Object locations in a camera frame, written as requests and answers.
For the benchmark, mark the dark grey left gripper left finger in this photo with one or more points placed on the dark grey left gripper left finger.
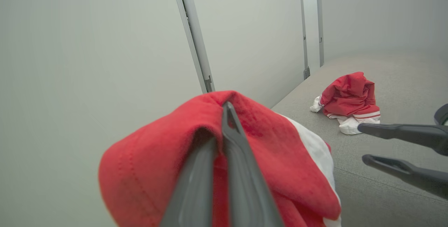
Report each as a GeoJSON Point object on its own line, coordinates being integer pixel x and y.
{"type": "Point", "coordinates": [196, 185]}

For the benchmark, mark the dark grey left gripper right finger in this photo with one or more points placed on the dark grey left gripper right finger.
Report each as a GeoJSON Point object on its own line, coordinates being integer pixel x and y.
{"type": "Point", "coordinates": [245, 178]}

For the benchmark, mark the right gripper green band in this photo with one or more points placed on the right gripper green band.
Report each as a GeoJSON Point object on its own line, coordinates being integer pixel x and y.
{"type": "Point", "coordinates": [442, 116]}

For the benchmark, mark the red garment wide white stripe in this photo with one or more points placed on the red garment wide white stripe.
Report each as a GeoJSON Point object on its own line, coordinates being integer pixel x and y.
{"type": "Point", "coordinates": [150, 171]}

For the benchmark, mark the red garment striped white cuffs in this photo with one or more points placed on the red garment striped white cuffs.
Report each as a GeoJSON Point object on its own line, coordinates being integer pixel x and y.
{"type": "Point", "coordinates": [350, 94]}

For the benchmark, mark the grey fabric sofa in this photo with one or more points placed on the grey fabric sofa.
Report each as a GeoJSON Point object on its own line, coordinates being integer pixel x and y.
{"type": "Point", "coordinates": [402, 80]}

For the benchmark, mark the white partition panel grey frame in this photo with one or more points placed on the white partition panel grey frame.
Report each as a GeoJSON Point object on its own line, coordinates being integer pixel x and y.
{"type": "Point", "coordinates": [385, 9]}
{"type": "Point", "coordinates": [252, 38]}
{"type": "Point", "coordinates": [87, 62]}

